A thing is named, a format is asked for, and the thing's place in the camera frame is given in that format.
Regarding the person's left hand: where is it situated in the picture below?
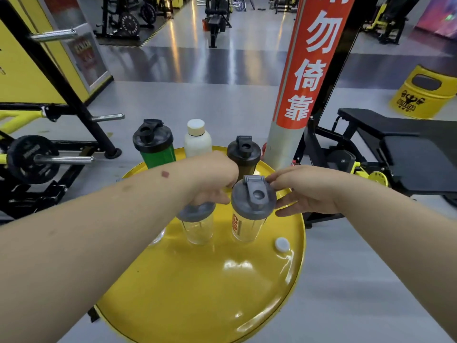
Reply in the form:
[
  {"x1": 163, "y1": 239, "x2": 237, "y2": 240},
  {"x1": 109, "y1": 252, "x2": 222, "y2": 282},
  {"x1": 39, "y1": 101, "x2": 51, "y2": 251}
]
[{"x1": 185, "y1": 150, "x2": 239, "y2": 208}]

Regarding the person's right hand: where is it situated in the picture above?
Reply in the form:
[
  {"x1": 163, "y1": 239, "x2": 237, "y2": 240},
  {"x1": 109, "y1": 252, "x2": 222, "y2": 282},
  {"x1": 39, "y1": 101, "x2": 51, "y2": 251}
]
[{"x1": 266, "y1": 165, "x2": 343, "y2": 218}]

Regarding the dark shaker with black lid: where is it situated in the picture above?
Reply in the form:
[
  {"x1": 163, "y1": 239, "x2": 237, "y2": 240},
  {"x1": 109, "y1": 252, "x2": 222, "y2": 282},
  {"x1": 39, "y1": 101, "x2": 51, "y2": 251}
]
[{"x1": 227, "y1": 135, "x2": 262, "y2": 182}]

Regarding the white bottle with cream cap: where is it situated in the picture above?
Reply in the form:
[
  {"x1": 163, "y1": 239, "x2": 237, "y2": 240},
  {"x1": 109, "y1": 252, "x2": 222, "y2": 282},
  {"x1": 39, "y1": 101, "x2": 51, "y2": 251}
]
[{"x1": 184, "y1": 119, "x2": 213, "y2": 159}]

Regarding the clear shaker grey lid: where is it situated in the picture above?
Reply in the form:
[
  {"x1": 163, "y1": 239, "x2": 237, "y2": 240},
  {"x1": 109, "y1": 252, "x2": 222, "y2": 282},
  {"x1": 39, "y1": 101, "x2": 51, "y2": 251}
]
[
  {"x1": 230, "y1": 174, "x2": 278, "y2": 243},
  {"x1": 148, "y1": 227, "x2": 167, "y2": 247},
  {"x1": 176, "y1": 200, "x2": 217, "y2": 246}
]

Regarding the green shaker with black lid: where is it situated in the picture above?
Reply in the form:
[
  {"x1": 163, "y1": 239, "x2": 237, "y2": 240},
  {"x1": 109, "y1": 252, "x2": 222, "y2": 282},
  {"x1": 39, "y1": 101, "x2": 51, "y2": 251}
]
[{"x1": 132, "y1": 119, "x2": 177, "y2": 170}]

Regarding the yellow round drum table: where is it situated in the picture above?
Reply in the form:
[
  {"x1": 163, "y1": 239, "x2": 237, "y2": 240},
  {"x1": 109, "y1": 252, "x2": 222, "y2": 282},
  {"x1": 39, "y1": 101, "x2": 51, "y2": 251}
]
[{"x1": 93, "y1": 145, "x2": 307, "y2": 343}]

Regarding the person's right forearm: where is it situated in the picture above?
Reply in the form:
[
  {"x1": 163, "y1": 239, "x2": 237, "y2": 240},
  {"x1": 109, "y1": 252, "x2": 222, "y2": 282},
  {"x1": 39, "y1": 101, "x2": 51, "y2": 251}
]
[{"x1": 334, "y1": 174, "x2": 457, "y2": 342}]

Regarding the person's left forearm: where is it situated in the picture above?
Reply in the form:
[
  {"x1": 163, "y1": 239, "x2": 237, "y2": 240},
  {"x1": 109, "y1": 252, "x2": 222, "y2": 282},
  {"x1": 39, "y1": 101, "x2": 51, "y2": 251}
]
[{"x1": 0, "y1": 157, "x2": 200, "y2": 343}]

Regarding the black weight bench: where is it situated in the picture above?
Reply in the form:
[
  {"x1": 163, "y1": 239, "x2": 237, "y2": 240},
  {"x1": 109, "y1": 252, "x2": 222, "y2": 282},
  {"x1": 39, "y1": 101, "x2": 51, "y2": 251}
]
[{"x1": 292, "y1": 107, "x2": 457, "y2": 229}]

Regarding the grey pillar with red banner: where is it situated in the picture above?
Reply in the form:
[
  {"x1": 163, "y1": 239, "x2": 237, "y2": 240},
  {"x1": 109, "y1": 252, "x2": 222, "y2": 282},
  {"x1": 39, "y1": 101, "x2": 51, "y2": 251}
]
[{"x1": 264, "y1": 0, "x2": 358, "y2": 172}]

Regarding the yellow barrel seat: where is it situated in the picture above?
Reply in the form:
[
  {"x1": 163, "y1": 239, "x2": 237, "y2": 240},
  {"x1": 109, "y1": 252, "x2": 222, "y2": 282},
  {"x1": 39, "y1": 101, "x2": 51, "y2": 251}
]
[{"x1": 389, "y1": 65, "x2": 457, "y2": 120}]

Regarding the black bench machine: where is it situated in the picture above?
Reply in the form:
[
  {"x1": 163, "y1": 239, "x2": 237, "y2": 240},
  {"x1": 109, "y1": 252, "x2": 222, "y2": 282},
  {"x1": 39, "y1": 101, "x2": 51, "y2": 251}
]
[{"x1": 202, "y1": 0, "x2": 233, "y2": 49}]

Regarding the black yellow weight machine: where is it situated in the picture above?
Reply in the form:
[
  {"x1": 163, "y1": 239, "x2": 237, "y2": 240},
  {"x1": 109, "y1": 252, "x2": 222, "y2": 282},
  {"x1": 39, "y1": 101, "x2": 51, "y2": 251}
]
[{"x1": 0, "y1": 0, "x2": 126, "y2": 225}]

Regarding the framed red poster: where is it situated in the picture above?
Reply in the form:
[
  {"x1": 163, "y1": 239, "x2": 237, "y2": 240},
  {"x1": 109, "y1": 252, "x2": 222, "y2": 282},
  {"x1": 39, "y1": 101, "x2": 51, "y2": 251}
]
[{"x1": 66, "y1": 24, "x2": 112, "y2": 93}]

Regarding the black squat rack with plates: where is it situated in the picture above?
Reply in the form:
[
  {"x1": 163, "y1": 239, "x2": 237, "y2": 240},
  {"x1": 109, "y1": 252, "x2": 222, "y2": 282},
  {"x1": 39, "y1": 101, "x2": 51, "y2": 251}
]
[{"x1": 94, "y1": 0, "x2": 176, "y2": 41}]

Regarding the row of yellow gym machines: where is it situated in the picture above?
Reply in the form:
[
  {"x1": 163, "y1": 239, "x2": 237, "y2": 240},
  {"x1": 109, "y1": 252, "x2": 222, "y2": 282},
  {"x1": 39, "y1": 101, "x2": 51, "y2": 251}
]
[{"x1": 268, "y1": 0, "x2": 300, "y2": 15}]

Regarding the black weight plate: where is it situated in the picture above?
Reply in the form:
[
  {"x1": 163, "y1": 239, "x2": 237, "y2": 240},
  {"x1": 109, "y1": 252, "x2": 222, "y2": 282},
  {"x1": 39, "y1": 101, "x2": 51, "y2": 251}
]
[{"x1": 6, "y1": 135, "x2": 60, "y2": 185}]

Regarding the black seated gym machine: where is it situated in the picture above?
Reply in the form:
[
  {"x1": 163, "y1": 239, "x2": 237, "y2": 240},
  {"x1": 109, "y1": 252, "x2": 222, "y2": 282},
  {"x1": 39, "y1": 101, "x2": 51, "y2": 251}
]
[{"x1": 362, "y1": 0, "x2": 421, "y2": 45}]

